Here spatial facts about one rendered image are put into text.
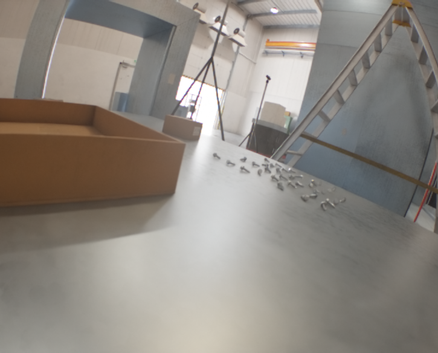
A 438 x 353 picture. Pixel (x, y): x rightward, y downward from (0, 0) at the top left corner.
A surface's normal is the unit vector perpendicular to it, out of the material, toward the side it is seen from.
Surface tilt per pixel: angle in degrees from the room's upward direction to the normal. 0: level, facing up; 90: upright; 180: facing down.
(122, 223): 0
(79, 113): 90
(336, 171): 90
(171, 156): 90
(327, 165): 90
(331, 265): 0
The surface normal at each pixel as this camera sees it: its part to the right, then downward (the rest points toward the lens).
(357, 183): -0.70, 0.01
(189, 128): -0.37, 0.16
